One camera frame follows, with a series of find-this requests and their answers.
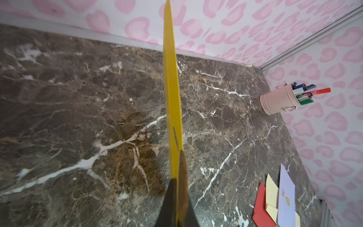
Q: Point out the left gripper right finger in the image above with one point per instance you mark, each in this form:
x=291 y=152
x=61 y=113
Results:
x=185 y=211

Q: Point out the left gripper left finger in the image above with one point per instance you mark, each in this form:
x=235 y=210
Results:
x=167 y=216

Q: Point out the yellow envelope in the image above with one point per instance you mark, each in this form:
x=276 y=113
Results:
x=172 y=93

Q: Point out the red envelope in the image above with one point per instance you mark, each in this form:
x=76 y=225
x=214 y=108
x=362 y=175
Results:
x=260 y=215

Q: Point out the beige envelope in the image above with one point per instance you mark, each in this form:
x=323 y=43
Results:
x=272 y=201

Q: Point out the right purple envelope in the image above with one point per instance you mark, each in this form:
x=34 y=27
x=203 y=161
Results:
x=286 y=200

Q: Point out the pink pen cup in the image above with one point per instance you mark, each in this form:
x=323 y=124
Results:
x=280 y=100

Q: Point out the green marker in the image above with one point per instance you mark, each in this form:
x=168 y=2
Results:
x=307 y=101

